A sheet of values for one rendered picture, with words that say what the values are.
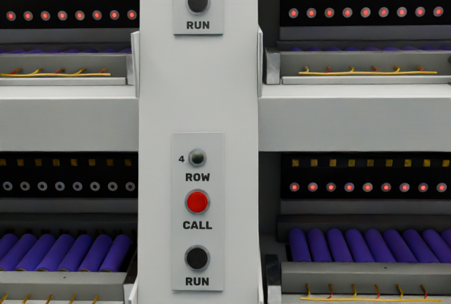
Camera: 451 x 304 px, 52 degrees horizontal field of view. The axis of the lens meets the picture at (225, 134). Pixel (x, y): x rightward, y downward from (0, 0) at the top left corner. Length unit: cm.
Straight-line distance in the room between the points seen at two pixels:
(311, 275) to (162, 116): 20
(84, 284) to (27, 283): 5
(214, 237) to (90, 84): 18
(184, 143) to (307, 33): 25
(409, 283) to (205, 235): 20
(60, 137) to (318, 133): 21
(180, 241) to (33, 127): 15
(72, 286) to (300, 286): 20
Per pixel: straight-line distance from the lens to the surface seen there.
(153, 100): 37
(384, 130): 39
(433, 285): 48
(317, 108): 37
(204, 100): 36
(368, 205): 55
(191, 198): 36
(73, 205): 57
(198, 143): 36
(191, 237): 37
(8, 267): 50
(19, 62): 48
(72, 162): 55
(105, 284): 44
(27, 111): 40
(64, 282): 45
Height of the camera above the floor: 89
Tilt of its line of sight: 2 degrees up
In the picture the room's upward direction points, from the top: straight up
